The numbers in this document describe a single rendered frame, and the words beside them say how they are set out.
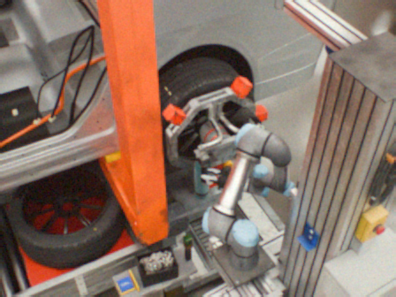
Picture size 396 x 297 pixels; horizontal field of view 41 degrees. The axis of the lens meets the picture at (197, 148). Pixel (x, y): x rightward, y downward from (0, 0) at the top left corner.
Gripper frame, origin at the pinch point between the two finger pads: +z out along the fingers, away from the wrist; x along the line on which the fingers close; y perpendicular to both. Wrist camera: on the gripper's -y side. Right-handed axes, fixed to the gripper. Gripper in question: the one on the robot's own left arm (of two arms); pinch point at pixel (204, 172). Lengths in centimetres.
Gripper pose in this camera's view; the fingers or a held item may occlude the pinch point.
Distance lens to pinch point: 286.5
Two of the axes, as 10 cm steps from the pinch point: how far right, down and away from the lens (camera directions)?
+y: 0.0, 6.9, 7.3
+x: 3.0, -6.9, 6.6
